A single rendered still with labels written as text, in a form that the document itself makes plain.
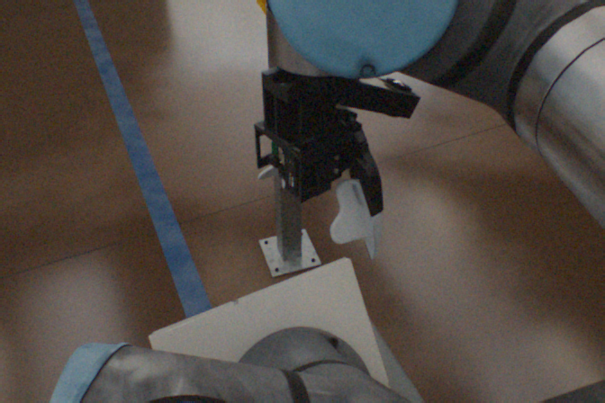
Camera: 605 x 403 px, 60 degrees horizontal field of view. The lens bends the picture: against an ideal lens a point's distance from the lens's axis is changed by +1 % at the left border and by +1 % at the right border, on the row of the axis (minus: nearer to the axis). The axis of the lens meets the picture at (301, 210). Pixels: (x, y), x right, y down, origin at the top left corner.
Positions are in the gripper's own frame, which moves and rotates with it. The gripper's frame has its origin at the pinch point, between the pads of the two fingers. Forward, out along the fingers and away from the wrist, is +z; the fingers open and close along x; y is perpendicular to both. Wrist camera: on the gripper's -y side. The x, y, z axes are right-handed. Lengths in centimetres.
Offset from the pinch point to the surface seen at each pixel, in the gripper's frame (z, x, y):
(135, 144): 109, -189, -42
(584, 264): 113, -7, -144
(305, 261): 112, -76, -59
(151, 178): 110, -160, -36
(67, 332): 114, -104, 25
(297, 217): 89, -79, -57
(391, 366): 32.3, 5.8, -8.8
